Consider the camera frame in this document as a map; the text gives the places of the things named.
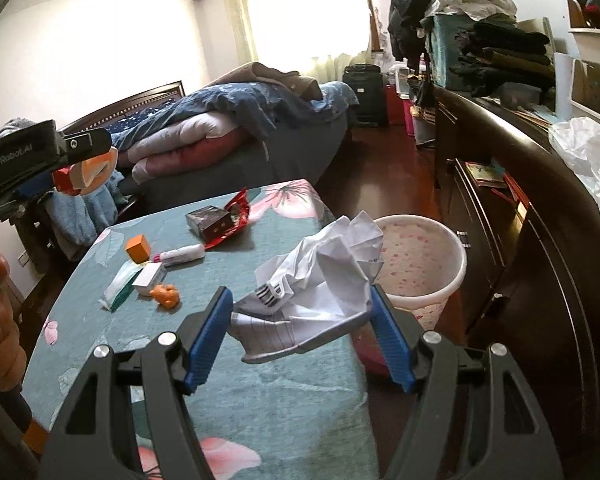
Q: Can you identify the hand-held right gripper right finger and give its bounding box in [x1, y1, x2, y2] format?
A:
[369, 284, 566, 480]

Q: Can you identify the red storage box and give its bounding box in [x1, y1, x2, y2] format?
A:
[385, 85, 412, 127]

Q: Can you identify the red snack wrapper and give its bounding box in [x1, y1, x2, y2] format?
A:
[205, 189, 251, 251]

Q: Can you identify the dark wooden dresser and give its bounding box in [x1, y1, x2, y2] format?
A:
[432, 85, 600, 480]

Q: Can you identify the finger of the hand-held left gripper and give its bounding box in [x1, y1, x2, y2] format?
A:
[60, 128, 112, 166]

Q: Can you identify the white shelf unit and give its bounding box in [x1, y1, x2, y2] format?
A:
[554, 0, 600, 121]

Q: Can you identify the white pink-dotted waste bin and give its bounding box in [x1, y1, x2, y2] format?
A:
[367, 214, 468, 333]

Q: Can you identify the teal floral tablecloth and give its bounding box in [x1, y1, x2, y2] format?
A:
[22, 179, 381, 480]

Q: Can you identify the row of books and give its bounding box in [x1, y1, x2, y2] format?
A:
[462, 160, 531, 207]

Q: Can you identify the orange toy figure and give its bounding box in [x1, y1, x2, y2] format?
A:
[150, 284, 181, 311]

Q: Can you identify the white paper piece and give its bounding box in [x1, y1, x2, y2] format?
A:
[131, 263, 168, 297]

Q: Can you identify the white curtain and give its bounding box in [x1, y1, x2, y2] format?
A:
[195, 0, 378, 81]

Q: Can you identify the black jacket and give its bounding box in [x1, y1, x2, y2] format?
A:
[387, 0, 438, 57]

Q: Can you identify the person's left hand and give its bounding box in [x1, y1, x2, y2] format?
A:
[0, 254, 29, 397]

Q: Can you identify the green white tissue packet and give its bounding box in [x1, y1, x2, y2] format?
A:
[99, 260, 145, 313]

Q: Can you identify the white plastic container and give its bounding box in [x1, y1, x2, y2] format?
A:
[392, 62, 416, 99]

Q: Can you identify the dark brown box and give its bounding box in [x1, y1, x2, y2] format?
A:
[186, 205, 233, 242]

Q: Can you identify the teal storage box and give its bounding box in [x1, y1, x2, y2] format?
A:
[426, 12, 477, 89]

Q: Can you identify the white plastic bag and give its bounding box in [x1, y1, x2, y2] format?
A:
[548, 116, 600, 237]

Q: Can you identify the brown blanket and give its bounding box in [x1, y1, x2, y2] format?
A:
[207, 61, 324, 101]

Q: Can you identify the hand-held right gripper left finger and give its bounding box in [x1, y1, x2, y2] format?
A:
[39, 285, 235, 480]

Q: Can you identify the white pink tube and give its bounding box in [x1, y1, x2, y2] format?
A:
[152, 243, 206, 266]

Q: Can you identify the orange white snack packet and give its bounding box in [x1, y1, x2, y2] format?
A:
[52, 147, 119, 196]

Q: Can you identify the pink white quilt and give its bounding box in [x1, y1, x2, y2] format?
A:
[127, 112, 253, 186]

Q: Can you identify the black suitcase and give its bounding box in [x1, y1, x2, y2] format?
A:
[342, 64, 387, 128]

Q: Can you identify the dark wooden headboard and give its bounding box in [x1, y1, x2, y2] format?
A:
[60, 80, 186, 136]

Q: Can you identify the grey bed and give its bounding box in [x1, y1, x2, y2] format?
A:
[142, 105, 355, 213]

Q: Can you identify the blue floral duvet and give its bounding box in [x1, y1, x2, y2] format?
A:
[111, 82, 359, 153]

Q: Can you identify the orange cube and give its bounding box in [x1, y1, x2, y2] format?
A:
[126, 235, 151, 264]

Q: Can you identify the stack of dark folded clothes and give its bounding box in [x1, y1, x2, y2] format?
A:
[450, 20, 557, 99]

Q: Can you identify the light blue towel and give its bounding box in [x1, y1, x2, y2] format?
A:
[45, 170, 127, 261]

